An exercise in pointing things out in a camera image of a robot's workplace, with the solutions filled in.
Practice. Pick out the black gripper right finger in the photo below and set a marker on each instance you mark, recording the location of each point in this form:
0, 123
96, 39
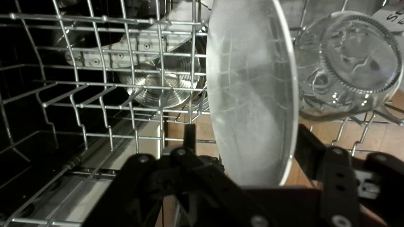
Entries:
308, 151

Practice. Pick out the white wire dishwasher rack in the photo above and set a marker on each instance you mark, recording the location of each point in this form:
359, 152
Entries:
189, 188

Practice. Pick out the white plate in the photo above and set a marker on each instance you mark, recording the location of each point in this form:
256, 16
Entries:
252, 89

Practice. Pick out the clear glass cup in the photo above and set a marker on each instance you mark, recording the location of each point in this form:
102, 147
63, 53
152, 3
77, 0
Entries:
347, 64

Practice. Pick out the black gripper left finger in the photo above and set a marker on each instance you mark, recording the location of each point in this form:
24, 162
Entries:
189, 136

